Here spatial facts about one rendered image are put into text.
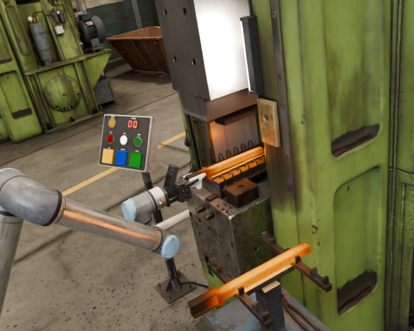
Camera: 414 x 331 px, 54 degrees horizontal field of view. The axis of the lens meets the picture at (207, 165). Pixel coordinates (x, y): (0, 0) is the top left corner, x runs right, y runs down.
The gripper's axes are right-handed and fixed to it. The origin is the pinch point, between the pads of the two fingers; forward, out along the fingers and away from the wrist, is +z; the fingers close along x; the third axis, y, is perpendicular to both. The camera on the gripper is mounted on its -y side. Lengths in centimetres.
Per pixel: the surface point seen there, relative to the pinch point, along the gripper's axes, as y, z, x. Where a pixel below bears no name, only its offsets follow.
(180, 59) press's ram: -47.8, 3.8, -5.0
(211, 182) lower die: 5.6, 2.9, 1.9
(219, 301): 6, -34, 61
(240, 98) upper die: -28.2, 20.3, 7.7
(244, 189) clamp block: 5.1, 8.4, 18.6
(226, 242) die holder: 26.7, -3.4, 16.0
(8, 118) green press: 63, -37, -492
